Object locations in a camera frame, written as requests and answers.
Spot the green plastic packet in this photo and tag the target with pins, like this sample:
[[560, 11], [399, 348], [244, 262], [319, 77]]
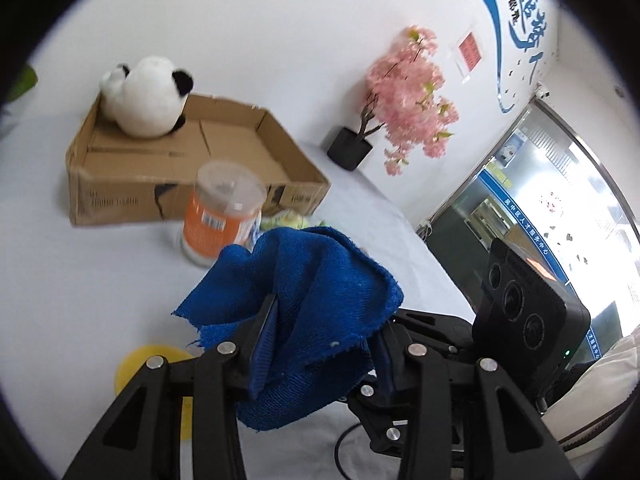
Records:
[[287, 220]]

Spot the panda plush toy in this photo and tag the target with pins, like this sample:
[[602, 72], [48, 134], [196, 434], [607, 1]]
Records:
[[145, 95]]

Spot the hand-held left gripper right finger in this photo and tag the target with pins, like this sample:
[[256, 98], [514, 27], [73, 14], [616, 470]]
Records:
[[385, 360]]

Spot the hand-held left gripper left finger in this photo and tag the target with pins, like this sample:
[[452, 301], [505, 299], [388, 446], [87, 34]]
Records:
[[265, 340]]

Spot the clear jar orange label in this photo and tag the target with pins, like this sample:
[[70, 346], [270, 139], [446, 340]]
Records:
[[215, 220]]

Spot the blue wall graphic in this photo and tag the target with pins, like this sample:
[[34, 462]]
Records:
[[492, 5]]

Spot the red wall sign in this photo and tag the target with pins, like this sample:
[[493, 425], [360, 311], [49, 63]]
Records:
[[470, 50]]

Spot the glass door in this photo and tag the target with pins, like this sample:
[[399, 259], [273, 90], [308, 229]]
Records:
[[550, 200]]

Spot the blue towel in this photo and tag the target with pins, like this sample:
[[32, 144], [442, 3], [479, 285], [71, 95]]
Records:
[[320, 285]]

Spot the pink blossom tree black pot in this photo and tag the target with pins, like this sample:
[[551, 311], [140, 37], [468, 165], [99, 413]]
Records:
[[350, 147]]

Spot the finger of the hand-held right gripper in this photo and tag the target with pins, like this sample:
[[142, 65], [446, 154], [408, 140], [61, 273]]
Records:
[[380, 420], [435, 330]]

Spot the person's beige jacket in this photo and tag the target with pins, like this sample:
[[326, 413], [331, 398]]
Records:
[[600, 390]]

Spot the yellow lid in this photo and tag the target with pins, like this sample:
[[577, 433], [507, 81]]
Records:
[[135, 365]]

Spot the cardboard box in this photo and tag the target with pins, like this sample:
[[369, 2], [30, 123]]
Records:
[[115, 185]]

